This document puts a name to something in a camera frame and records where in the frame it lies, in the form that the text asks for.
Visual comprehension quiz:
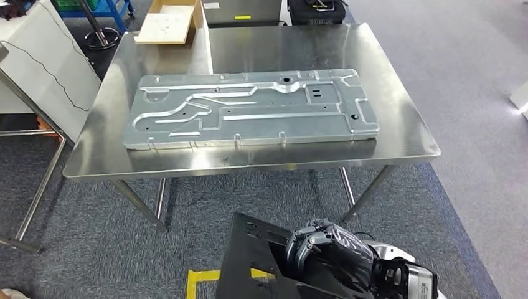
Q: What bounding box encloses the chrome stanchion post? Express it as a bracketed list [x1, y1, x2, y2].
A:
[78, 0, 121, 51]

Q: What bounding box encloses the dark cloth bundle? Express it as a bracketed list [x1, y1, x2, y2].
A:
[0, 0, 31, 21]

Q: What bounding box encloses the black equipment case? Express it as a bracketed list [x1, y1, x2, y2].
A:
[287, 0, 346, 26]

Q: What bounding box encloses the blue wheeled rack cart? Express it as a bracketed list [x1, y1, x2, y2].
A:
[55, 0, 136, 20]

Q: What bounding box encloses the grey metal cabinet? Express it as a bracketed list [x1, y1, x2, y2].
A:
[202, 0, 284, 29]

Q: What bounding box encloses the brown cardboard box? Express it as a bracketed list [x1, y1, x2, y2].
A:
[134, 0, 206, 45]

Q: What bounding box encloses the orange object under table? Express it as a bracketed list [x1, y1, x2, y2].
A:
[36, 116, 64, 144]

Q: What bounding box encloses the green plastic bin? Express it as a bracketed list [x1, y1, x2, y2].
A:
[54, 0, 100, 12]

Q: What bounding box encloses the stamped sheet metal panel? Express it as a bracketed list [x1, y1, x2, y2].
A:
[122, 69, 380, 151]

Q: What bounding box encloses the black plastic frame part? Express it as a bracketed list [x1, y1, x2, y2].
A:
[215, 212, 374, 299]

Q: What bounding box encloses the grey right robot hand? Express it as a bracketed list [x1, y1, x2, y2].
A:
[285, 219, 375, 299]

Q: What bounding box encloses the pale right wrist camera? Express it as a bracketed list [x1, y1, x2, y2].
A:
[362, 241, 417, 263]

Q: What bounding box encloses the stainless steel workbench table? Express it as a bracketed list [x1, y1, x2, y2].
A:
[63, 22, 441, 235]

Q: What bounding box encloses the white panel box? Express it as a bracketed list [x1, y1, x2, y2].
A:
[0, 0, 103, 144]

